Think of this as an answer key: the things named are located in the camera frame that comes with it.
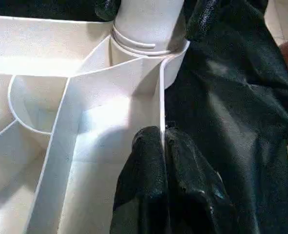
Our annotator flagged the black mat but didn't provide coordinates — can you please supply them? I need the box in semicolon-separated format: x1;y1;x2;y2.
0;0;288;234

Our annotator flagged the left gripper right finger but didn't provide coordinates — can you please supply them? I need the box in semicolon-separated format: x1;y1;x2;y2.
164;126;242;234

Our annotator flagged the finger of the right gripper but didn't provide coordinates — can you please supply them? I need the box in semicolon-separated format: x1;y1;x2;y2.
94;0;121;21
185;0;221;40

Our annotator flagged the white plastic table leg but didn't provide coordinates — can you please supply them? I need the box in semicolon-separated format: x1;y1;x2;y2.
110;0;188;55

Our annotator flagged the white plastic table top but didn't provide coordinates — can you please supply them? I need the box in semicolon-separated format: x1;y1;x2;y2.
0;15;191;234

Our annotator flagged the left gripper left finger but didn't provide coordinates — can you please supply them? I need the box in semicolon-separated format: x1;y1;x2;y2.
110;126;168;234

